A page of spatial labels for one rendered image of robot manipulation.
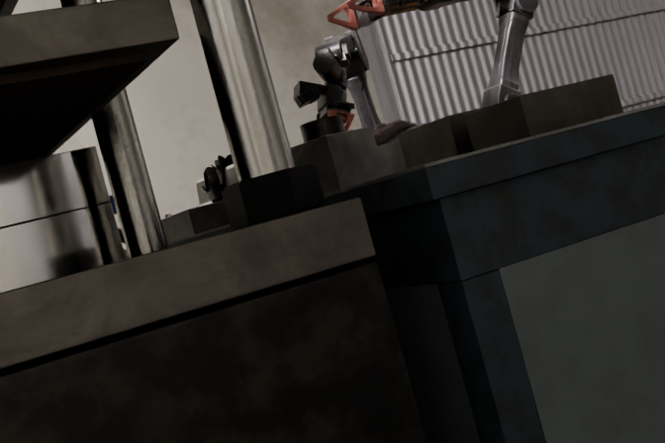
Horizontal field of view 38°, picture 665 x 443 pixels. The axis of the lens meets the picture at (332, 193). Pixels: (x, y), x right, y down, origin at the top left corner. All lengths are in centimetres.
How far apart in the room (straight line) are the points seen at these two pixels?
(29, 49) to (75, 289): 25
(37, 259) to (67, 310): 58
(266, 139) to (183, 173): 299
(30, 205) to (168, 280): 58
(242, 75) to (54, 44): 18
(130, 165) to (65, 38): 39
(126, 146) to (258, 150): 42
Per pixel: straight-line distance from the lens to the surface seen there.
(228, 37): 99
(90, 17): 101
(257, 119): 97
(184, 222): 211
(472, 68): 467
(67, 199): 144
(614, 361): 116
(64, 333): 86
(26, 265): 143
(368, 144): 181
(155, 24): 103
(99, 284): 86
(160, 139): 395
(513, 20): 243
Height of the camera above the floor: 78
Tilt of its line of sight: 1 degrees up
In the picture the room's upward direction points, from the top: 15 degrees counter-clockwise
